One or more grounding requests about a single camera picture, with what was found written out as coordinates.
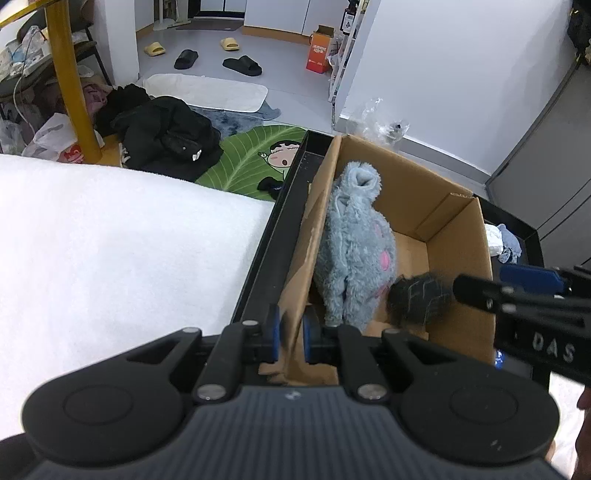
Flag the pink clothes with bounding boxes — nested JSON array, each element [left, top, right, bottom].
[[81, 83, 114, 121]]

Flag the yellow round table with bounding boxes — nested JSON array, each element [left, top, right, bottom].
[[0, 0, 123, 167]]

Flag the brown cardboard box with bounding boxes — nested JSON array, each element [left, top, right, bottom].
[[259, 134, 497, 386]]

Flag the white standing fan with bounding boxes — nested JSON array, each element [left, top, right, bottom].
[[151, 0, 186, 31]]

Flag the person's right hand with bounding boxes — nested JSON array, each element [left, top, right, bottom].
[[574, 387, 591, 480]]

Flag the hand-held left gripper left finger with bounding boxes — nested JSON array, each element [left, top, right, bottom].
[[121, 305, 282, 403]]

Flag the white plastic bag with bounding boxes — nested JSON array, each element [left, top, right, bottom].
[[21, 113, 86, 164]]

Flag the blue plush paw slipper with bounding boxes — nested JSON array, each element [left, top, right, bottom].
[[314, 161, 398, 330]]

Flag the black plastic tray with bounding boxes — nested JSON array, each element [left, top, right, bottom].
[[230, 130, 553, 393]]

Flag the blue-grey shaggy rug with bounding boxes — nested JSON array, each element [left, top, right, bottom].
[[187, 99, 282, 139]]

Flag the dark grey fuzzy sock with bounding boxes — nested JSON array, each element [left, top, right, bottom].
[[387, 272, 455, 329]]

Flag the black bag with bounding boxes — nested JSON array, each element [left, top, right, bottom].
[[567, 0, 591, 51]]

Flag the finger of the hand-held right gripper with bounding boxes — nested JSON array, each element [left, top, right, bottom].
[[453, 274, 591, 319], [500, 264, 591, 296]]

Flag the green leaf cartoon rug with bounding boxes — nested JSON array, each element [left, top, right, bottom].
[[196, 124, 309, 201]]

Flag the white cable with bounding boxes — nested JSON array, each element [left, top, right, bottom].
[[13, 34, 47, 137]]

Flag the dark bottle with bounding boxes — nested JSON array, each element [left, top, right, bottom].
[[342, 0, 359, 34]]

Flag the clear plastic bag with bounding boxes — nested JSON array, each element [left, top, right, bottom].
[[362, 98, 411, 139]]

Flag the black clothes pile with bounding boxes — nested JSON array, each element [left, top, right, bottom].
[[95, 84, 223, 182]]

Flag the white shelf unit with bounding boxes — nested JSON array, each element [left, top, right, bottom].
[[327, 0, 370, 104]]

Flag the white floor mat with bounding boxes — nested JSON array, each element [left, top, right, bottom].
[[143, 74, 269, 114]]

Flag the white fluffy blanket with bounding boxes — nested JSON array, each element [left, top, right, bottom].
[[0, 154, 591, 480]]

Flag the orange cardboard box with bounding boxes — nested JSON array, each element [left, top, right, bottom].
[[305, 25, 335, 75]]

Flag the grey wardrobe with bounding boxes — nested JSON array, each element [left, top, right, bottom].
[[485, 55, 591, 268]]

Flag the black side rack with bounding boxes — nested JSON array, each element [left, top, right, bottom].
[[0, 28, 112, 155]]

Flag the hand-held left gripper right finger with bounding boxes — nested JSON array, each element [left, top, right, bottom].
[[302, 308, 467, 402]]

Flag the dark door mat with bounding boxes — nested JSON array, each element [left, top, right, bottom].
[[177, 19, 243, 31]]

